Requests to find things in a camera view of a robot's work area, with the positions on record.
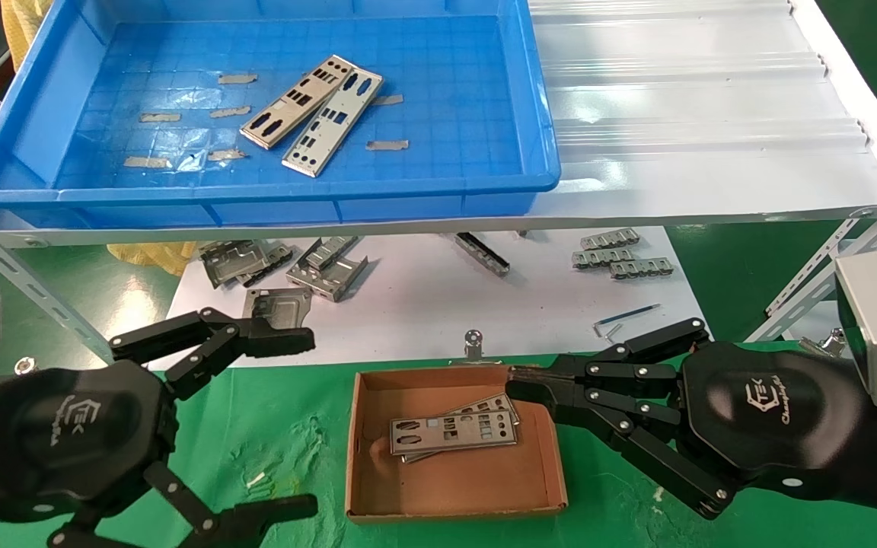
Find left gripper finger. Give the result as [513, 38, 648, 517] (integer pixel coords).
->
[46, 459, 319, 548]
[107, 307, 316, 400]

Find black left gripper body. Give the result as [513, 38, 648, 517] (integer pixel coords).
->
[0, 359, 180, 526]

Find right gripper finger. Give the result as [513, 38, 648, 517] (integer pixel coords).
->
[551, 394, 736, 521]
[507, 317, 711, 406]

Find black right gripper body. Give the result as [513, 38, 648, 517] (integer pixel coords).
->
[667, 340, 866, 503]

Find silver metal I/O shield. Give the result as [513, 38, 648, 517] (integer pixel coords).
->
[400, 392, 521, 464]
[281, 67, 384, 179]
[389, 411, 519, 456]

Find brown cardboard box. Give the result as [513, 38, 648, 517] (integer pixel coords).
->
[345, 363, 569, 524]

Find blue plastic tray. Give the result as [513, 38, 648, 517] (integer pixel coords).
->
[0, 0, 563, 229]

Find blue pen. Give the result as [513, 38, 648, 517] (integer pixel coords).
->
[610, 304, 662, 324]

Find perforated steel angle bar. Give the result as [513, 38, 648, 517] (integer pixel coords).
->
[764, 194, 877, 317]
[743, 228, 877, 343]
[0, 194, 116, 366]

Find yellow plastic bag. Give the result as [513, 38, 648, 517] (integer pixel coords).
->
[107, 242, 199, 276]

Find green table cloth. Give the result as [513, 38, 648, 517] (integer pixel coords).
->
[0, 342, 877, 548]

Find small slotted metal strip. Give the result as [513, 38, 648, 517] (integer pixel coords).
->
[580, 231, 641, 250]
[610, 258, 675, 280]
[572, 247, 635, 269]

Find narrow metal strip part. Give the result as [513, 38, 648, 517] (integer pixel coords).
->
[454, 232, 512, 276]

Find white paper sheet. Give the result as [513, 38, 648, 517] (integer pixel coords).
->
[148, 226, 706, 371]

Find gold-tinted metal I/O shield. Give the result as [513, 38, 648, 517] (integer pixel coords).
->
[239, 55, 355, 150]

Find yellow cloth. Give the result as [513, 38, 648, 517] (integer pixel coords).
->
[1, 0, 55, 73]

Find flat grey metal bracket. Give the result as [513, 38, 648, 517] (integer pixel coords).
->
[244, 287, 314, 330]

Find large folded metal bracket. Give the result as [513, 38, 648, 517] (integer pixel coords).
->
[201, 240, 272, 289]

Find dark folded metal bracket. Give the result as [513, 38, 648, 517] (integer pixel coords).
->
[241, 244, 295, 288]

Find metal drive cage bracket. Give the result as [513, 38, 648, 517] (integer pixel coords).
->
[286, 236, 369, 303]

